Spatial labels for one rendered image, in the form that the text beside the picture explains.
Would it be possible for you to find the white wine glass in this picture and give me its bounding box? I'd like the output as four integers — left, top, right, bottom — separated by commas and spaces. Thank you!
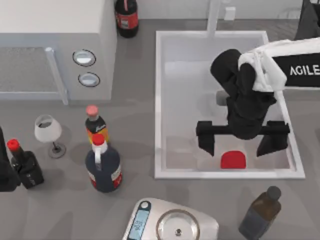
33, 114, 67, 159

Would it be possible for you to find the pink-capped bottle orange label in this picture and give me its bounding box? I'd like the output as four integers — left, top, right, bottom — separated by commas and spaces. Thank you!
84, 104, 111, 146

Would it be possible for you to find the brown bottle grey cap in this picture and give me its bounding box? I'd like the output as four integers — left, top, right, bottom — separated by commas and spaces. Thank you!
238, 185, 283, 237

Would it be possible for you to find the microwave door handle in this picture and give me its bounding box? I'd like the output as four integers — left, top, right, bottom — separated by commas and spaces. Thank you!
44, 47, 69, 106

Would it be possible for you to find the large microwave knob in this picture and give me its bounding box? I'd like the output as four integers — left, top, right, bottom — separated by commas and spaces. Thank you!
72, 48, 97, 68

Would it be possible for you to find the silver kitchen scale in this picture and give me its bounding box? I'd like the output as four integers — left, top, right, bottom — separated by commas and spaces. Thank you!
122, 197, 220, 240

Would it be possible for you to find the pale microwave oven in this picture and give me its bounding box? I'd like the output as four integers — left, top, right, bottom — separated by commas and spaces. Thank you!
0, 0, 119, 107

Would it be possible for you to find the black square bottle red cap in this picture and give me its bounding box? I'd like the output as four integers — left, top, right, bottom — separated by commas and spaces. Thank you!
6, 138, 46, 190

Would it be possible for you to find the large dark bottle white handle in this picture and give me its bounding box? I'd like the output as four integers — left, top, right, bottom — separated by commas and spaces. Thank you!
84, 134, 124, 194

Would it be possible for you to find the tall white tap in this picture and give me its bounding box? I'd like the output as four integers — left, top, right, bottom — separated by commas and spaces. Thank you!
205, 0, 221, 39

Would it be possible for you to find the white sink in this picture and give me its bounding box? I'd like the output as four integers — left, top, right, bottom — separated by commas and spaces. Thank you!
153, 30, 307, 180

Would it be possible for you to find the dark cola bottle red label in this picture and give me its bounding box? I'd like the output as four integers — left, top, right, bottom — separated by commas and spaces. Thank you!
114, 0, 140, 39

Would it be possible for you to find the microwave oven door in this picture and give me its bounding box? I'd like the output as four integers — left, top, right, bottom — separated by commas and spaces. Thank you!
0, 46, 63, 101

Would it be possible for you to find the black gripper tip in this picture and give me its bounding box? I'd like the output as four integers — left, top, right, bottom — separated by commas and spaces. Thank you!
0, 126, 22, 193

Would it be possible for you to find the red cup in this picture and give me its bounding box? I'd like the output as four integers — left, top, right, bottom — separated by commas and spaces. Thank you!
220, 150, 248, 171

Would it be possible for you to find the small microwave knob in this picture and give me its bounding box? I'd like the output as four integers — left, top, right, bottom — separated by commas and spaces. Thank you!
77, 71, 102, 88

